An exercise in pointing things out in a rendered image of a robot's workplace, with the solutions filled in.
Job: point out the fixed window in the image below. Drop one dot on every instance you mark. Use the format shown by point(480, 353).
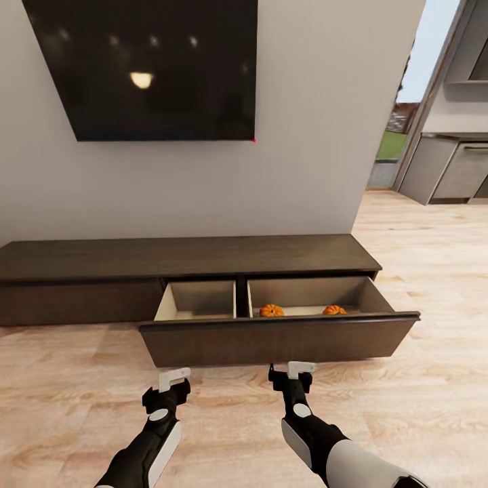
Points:
point(437, 27)

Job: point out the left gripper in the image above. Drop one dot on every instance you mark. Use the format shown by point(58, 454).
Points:
point(177, 393)

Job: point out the dishwasher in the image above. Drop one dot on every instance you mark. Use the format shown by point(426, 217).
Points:
point(464, 173)

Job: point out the cabinet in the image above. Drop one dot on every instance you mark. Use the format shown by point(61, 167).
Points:
point(197, 300)
point(470, 64)

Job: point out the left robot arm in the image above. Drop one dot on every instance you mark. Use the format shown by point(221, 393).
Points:
point(141, 464)

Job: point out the wall mounted tv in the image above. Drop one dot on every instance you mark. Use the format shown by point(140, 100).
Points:
point(152, 70)

